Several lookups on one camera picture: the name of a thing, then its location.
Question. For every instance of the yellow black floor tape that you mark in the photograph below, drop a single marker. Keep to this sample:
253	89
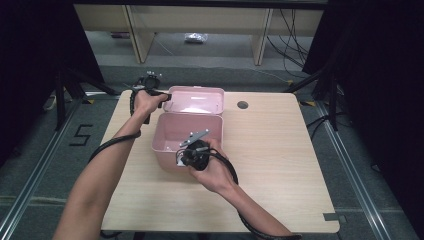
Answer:
290	81
308	103
88	101

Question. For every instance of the aluminium floor rail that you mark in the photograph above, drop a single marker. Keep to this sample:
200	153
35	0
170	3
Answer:
40	170
350	180

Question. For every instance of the dark round table grommet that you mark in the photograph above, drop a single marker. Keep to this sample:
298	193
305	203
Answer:
242	104

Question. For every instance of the black curtain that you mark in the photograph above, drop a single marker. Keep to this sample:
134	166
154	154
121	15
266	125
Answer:
26	66
383	83

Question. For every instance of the black metal stand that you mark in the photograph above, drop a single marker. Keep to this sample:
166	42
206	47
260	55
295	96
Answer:
60	100
333	100

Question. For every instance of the white medicine bottle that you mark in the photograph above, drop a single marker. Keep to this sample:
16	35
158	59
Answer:
180	163

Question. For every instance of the person's left hand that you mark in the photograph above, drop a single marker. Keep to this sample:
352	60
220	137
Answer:
145	103

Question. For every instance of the pink storage box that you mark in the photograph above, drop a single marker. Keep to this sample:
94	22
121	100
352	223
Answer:
200	100

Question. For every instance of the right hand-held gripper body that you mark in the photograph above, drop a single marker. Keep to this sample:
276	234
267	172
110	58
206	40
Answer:
197	156

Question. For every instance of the person's right hand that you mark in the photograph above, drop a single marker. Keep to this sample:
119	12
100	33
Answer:
216	173

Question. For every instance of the clear plastic bag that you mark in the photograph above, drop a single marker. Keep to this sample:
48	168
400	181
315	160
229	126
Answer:
196	37

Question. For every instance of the grey tape patch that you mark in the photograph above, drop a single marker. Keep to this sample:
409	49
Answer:
333	217

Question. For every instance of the small dark red box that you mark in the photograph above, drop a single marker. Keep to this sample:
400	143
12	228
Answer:
120	34

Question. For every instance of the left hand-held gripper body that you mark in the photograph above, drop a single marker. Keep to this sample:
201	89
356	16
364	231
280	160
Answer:
150	82

